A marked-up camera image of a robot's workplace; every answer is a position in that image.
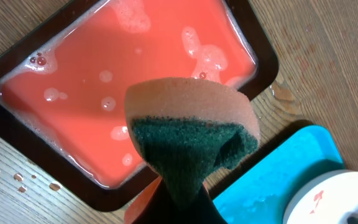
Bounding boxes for orange and green sponge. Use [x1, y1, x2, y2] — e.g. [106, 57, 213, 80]
[124, 78, 260, 223]

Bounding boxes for white plate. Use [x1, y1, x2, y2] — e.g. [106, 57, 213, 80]
[283, 170, 358, 224]

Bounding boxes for teal plastic tray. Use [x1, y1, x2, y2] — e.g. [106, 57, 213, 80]
[213, 125, 344, 224]

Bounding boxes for dark tray with red water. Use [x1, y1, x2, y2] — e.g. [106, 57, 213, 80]
[0, 1, 278, 212]

